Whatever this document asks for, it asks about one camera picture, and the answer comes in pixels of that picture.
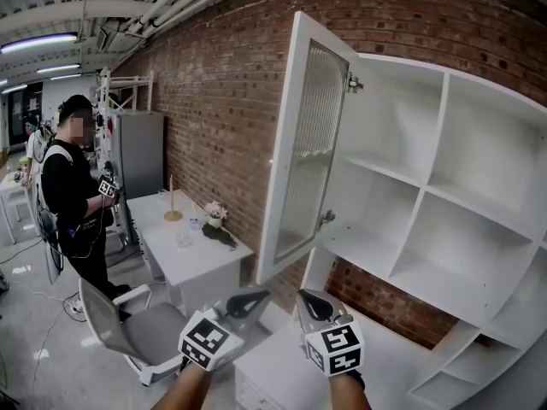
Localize gold stand with rod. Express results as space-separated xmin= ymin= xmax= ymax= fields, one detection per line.
xmin=163 ymin=174 xmax=185 ymax=223

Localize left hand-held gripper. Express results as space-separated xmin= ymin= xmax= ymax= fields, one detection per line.
xmin=178 ymin=289 xmax=272 ymax=373

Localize white glass cabinet door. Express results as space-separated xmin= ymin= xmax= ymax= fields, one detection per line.
xmin=256 ymin=10 xmax=362 ymax=285

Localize small white table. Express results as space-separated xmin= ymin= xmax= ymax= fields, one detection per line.
xmin=126 ymin=189 xmax=256 ymax=316

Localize white ceiling pipes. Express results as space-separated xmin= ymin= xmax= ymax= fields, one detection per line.
xmin=80 ymin=0 xmax=309 ymax=51

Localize person's left forearm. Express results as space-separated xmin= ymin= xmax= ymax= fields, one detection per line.
xmin=151 ymin=363 xmax=215 ymax=410

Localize clear water bottle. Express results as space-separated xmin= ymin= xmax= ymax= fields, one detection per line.
xmin=187 ymin=202 xmax=203 ymax=232

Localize pink flowers in pot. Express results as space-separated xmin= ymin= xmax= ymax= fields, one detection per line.
xmin=203 ymin=200 xmax=230 ymax=230

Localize person's right forearm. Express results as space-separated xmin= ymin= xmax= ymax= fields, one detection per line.
xmin=327 ymin=369 xmax=373 ymax=410

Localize gray office chair white frame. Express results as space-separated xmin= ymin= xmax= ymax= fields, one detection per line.
xmin=78 ymin=278 xmax=194 ymax=386

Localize black cloth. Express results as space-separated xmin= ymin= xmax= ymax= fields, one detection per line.
xmin=200 ymin=224 xmax=239 ymax=253

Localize white metal rack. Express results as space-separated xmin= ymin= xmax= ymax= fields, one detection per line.
xmin=94 ymin=69 xmax=156 ymax=174

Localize white shelf cabinet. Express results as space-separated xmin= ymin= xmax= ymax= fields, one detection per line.
xmin=232 ymin=51 xmax=547 ymax=410

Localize gray metal cabinet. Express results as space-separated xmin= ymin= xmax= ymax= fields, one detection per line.
xmin=106 ymin=111 xmax=166 ymax=255

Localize white side table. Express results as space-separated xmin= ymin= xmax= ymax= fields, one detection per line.
xmin=0 ymin=173 xmax=33 ymax=246

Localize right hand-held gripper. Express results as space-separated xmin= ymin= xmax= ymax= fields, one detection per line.
xmin=297 ymin=289 xmax=365 ymax=378

